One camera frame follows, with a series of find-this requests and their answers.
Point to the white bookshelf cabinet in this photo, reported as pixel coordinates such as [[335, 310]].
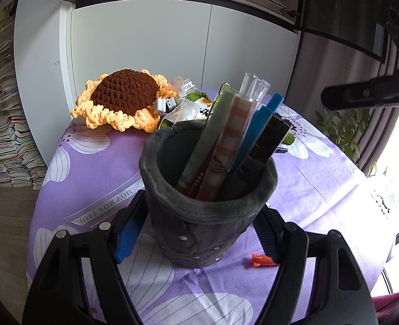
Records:
[[60, 44]]

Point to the crochet sunflower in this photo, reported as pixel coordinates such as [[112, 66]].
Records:
[[124, 99]]

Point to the pink curtain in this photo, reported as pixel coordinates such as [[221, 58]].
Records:
[[321, 62]]

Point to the grey felt pen holder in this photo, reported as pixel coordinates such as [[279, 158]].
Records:
[[202, 209]]

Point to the orange utility knife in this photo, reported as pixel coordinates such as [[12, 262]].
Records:
[[262, 260]]

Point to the stack of papers on floor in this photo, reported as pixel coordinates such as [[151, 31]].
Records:
[[20, 161]]

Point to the black marker pen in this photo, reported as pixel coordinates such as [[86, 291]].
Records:
[[281, 150]]

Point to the transparent ribbon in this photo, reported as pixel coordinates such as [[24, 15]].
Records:
[[185, 106]]

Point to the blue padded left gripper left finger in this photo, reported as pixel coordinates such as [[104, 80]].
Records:
[[58, 292]]

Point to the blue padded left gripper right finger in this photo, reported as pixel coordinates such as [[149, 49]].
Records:
[[339, 292]]

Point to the purple floral tablecloth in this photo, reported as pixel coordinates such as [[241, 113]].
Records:
[[94, 173]]

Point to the pink checked pen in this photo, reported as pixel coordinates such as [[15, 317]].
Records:
[[242, 109]]

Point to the blue pen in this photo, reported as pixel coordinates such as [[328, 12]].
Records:
[[259, 121]]

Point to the green potted plant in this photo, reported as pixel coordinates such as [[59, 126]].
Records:
[[344, 131]]

